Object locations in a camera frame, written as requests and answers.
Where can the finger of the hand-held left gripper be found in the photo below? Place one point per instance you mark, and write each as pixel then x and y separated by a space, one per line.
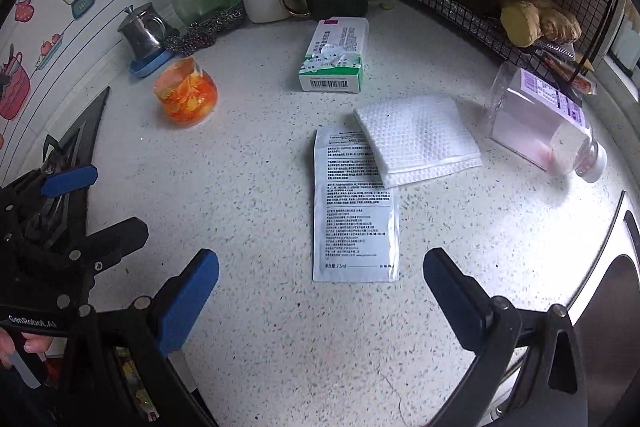
pixel 115 239
pixel 70 182

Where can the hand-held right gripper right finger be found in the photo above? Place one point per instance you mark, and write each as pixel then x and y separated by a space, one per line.
pixel 450 292

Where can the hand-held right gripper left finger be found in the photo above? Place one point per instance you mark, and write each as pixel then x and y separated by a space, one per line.
pixel 185 302

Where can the waste bin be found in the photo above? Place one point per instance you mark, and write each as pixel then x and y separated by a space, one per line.
pixel 132 382

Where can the white printed sachet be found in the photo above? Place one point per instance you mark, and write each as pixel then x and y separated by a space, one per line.
pixel 350 217

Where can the plastic bottle with purple label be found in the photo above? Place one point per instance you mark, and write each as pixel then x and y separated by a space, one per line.
pixel 530 122

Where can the person's left hand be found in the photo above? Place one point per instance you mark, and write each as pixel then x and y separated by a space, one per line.
pixel 30 343

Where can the black gas stove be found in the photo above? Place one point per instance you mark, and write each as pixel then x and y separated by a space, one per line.
pixel 82 132

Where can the blue plastic dish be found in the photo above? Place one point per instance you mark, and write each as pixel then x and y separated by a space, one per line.
pixel 145 68

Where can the orange glass jar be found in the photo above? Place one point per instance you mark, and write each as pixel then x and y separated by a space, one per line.
pixel 187 99

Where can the white folded paper towel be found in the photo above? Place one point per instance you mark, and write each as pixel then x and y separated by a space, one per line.
pixel 415 137

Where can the steel teapot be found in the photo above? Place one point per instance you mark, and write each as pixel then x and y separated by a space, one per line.
pixel 142 32

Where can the steel sink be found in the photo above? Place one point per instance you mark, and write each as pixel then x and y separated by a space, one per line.
pixel 620 297

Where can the steel wool scourer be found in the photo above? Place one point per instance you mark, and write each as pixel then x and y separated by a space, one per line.
pixel 200 38

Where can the red seasoning sachets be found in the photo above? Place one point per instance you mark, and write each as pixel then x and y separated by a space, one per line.
pixel 570 74

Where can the green white carton box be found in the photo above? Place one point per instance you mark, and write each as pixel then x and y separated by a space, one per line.
pixel 330 52

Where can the ginger root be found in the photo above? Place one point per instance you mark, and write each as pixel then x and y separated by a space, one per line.
pixel 522 22

